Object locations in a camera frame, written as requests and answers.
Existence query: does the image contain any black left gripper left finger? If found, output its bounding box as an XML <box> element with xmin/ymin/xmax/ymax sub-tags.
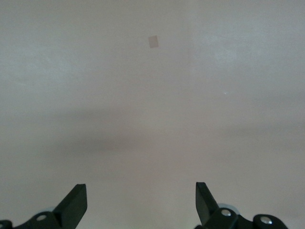
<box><xmin>0</xmin><ymin>183</ymin><xmax>88</xmax><ymax>229</ymax></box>

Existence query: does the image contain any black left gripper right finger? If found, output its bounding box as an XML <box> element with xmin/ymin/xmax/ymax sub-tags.
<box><xmin>194</xmin><ymin>182</ymin><xmax>289</xmax><ymax>229</ymax></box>

